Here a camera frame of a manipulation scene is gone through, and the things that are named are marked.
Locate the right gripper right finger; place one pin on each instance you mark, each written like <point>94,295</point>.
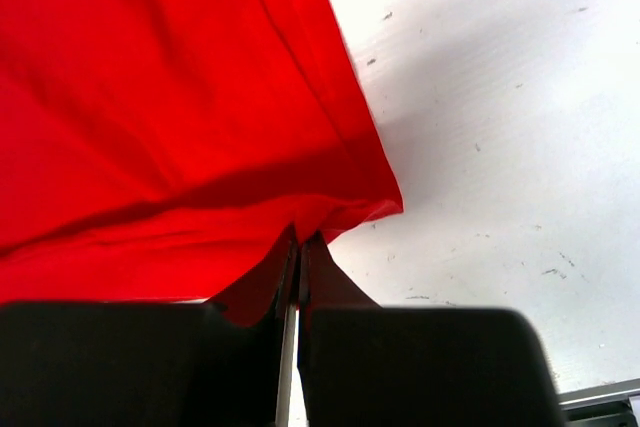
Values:
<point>362,364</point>

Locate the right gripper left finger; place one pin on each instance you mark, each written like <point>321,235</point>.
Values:
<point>224,361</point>

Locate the red t shirt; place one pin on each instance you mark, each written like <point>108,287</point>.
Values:
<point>154,150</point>

